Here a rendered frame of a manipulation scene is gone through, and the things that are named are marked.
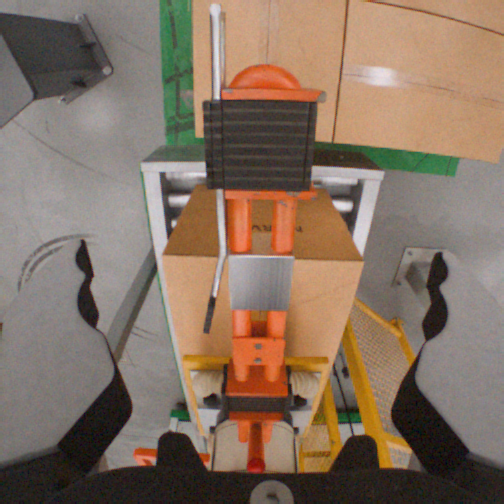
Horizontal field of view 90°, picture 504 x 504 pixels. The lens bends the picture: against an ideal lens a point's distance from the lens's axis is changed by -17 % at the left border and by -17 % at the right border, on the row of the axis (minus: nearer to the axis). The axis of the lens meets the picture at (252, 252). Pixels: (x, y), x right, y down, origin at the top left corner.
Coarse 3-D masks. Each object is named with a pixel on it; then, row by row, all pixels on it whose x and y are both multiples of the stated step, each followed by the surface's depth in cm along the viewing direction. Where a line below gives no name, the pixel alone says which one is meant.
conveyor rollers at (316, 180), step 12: (168, 180) 91; (180, 180) 91; (192, 180) 91; (204, 180) 91; (312, 180) 90; (324, 180) 90; (336, 180) 89; (348, 180) 89; (180, 192) 95; (180, 204) 95; (336, 204) 94; (348, 204) 94
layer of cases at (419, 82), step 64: (192, 0) 64; (256, 0) 64; (320, 0) 63; (384, 0) 62; (448, 0) 60; (256, 64) 73; (320, 64) 72; (384, 64) 71; (448, 64) 69; (320, 128) 82; (384, 128) 81; (448, 128) 79
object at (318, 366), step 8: (288, 360) 57; (296, 360) 57; (304, 360) 57; (312, 360) 57; (320, 360) 57; (328, 360) 57; (296, 368) 57; (304, 368) 57; (312, 368) 57; (320, 368) 57; (320, 376) 58; (320, 384) 60; (320, 392) 62; (296, 400) 58; (304, 400) 58; (312, 400) 62; (312, 408) 65; (312, 416) 67; (296, 432) 66; (304, 432) 72
